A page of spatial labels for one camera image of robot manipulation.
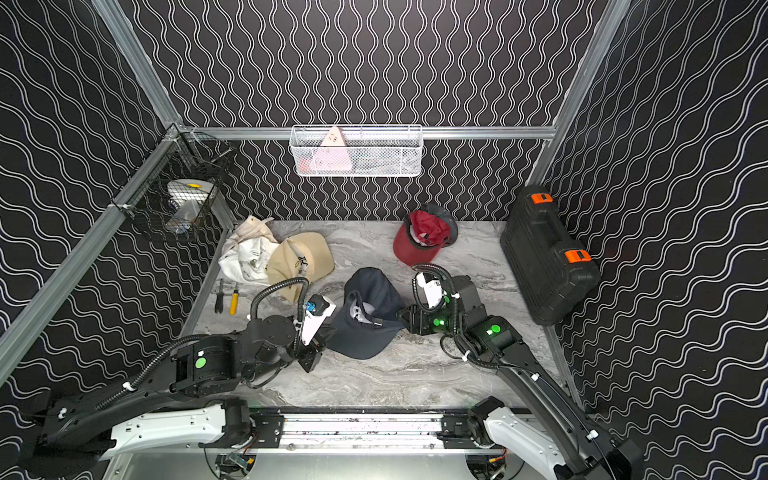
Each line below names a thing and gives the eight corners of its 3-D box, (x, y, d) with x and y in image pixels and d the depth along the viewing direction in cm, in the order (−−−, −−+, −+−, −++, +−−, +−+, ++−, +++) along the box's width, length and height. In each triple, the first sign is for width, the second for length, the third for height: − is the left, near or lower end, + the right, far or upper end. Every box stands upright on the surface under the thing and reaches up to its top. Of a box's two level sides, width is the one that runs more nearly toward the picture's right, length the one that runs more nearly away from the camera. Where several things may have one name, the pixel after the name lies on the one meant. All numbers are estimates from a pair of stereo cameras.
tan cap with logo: (283, 311, 97) (273, 293, 89) (270, 264, 109) (260, 244, 101) (345, 288, 103) (342, 269, 95) (326, 245, 115) (322, 225, 107)
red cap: (384, 252, 113) (384, 238, 107) (414, 217, 125) (415, 203, 119) (426, 273, 107) (429, 260, 101) (453, 235, 119) (457, 221, 113)
